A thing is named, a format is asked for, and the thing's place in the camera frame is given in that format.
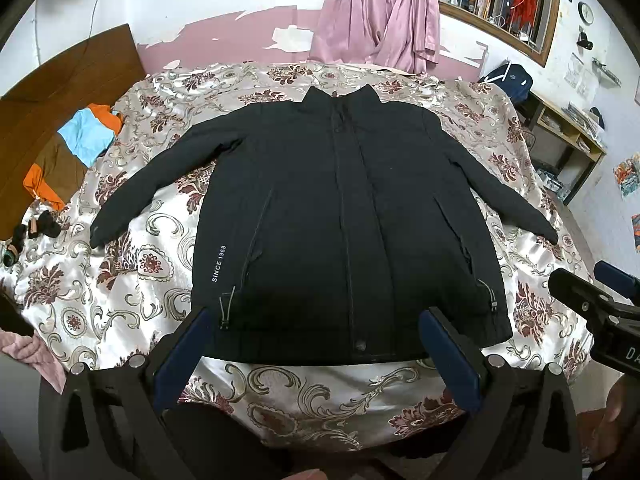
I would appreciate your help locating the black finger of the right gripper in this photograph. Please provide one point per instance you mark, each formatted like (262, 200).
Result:
(625, 284)

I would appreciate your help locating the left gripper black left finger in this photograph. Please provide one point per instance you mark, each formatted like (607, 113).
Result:
(108, 424)

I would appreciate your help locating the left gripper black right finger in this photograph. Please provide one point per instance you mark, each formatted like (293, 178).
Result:
(523, 422)

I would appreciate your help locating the black zip jacket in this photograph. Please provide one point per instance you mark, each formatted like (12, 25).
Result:
(329, 225)

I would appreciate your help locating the person's right hand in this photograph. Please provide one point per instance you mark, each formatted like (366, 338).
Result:
(601, 432)

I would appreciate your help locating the pink cloth at bedside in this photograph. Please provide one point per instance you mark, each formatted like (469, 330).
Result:
(33, 352)

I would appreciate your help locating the floral satin bedspread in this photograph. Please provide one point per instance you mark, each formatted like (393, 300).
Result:
(102, 308)

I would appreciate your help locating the wooden shelf desk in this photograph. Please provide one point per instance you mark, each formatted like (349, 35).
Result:
(565, 144)

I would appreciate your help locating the black items on bed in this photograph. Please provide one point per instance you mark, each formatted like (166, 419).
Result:
(44, 225)

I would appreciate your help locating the navy blue backpack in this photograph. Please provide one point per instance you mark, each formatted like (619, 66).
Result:
(512, 79)

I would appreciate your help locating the brown wooden headboard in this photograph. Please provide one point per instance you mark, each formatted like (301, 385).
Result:
(98, 70)

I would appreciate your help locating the pink satin curtain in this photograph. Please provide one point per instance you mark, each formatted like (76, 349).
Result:
(401, 34)

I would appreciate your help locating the colourful wall poster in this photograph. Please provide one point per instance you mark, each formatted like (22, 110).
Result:
(627, 175)

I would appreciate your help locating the round wall clock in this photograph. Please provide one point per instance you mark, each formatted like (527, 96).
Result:
(586, 13)

